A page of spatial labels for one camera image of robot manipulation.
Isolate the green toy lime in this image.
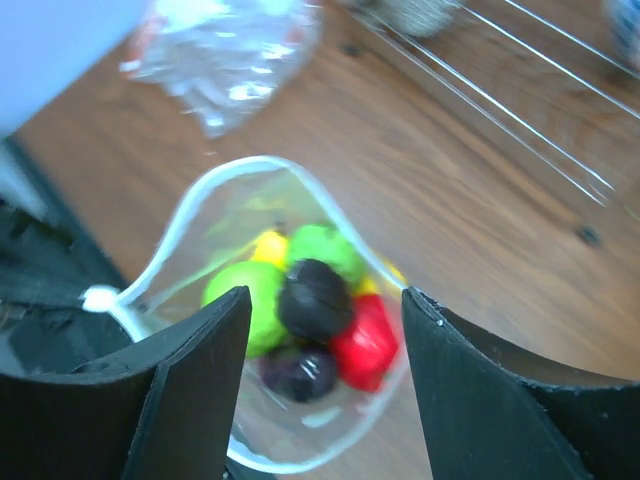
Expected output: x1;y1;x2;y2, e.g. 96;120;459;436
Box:
284;224;365;290

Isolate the grey patterned bowl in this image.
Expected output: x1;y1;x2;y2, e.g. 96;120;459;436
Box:
340;0;465;38

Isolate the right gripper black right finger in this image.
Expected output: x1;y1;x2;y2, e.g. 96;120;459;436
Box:
402;287;639;479

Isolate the orange zipper bag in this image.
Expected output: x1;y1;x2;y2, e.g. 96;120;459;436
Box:
119;0;323;138

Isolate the clear zip top bag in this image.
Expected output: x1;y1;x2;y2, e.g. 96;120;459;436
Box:
82;155;408;475

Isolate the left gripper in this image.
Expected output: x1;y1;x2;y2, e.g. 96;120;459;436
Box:
1;201;132;373

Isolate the purple toy eggplant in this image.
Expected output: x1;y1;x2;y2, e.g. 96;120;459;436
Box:
258;343;338;404

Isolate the yellow toy lemon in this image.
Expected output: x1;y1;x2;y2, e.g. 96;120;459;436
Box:
250;229;289;270

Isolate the metal dish rack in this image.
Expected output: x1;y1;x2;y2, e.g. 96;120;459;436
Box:
345;1;639;243

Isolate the dark toy plum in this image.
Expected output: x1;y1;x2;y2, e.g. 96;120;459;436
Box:
277;258;354;343

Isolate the yellow toy pepper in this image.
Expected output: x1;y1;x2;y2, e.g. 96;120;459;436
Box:
352;257;406;298

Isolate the red toy apple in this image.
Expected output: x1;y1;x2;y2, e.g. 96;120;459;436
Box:
329;294;399;393

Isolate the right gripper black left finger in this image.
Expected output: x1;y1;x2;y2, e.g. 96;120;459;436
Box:
1;286;251;479

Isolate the green toy apple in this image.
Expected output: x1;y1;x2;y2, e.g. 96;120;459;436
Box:
201;260;291;359

